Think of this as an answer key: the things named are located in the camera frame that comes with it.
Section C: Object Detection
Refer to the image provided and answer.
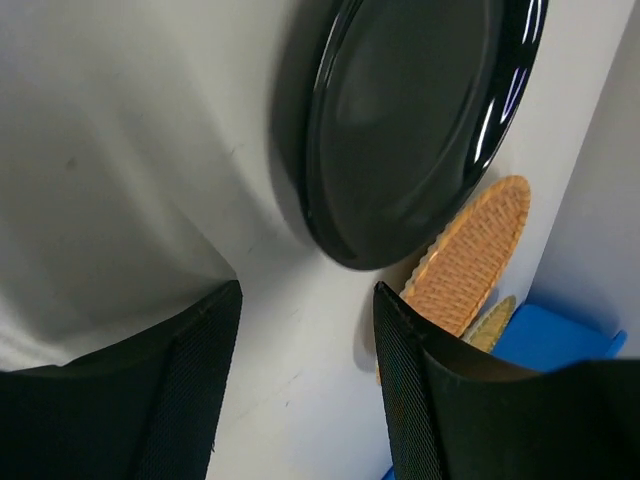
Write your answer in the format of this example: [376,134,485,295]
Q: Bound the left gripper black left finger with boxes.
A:
[1,281,243,479]

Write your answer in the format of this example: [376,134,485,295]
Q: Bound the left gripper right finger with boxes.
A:
[372,281,640,480]

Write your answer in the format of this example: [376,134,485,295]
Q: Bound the light brown woven plate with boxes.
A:
[388,175,531,342]

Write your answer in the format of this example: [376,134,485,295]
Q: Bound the black round plate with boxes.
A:
[269,1,549,271]

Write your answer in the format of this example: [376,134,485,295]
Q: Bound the blue plastic bin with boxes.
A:
[382,302,629,480]

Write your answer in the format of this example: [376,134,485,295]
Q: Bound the bamboo pattern round plate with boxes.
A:
[462,295,516,353]

